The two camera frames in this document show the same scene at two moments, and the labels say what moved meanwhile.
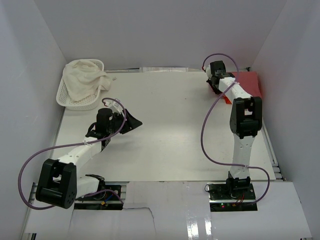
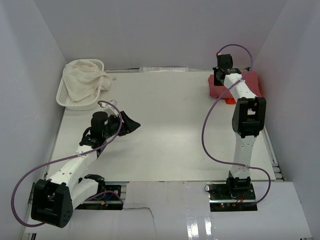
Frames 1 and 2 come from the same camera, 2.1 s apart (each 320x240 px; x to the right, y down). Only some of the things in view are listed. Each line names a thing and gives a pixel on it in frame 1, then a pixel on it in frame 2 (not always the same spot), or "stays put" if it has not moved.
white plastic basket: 64,100 stays put
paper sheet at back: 163,69 stays put
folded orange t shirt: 227,100 stays put
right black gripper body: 214,89 → 216,83
